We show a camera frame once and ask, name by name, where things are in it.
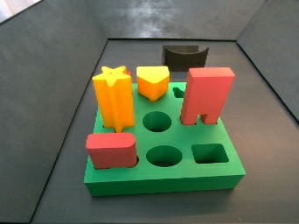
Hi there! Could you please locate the black curved fixture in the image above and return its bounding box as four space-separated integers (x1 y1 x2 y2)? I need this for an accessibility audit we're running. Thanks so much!
163 45 210 72

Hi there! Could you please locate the yellow heart block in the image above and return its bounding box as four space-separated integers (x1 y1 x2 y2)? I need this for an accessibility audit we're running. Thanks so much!
136 66 170 102

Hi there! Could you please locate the yellow star block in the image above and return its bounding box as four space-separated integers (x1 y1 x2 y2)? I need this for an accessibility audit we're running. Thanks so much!
92 66 135 132

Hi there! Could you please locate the red rounded block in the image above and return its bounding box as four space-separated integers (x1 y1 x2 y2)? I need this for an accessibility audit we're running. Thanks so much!
86 133 138 169

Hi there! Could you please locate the green shape sorter base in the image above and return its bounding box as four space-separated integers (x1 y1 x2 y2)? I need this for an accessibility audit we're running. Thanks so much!
84 82 246 196

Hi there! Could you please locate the red arch block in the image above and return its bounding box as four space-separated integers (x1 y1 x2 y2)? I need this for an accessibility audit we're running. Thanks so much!
180 67 235 125

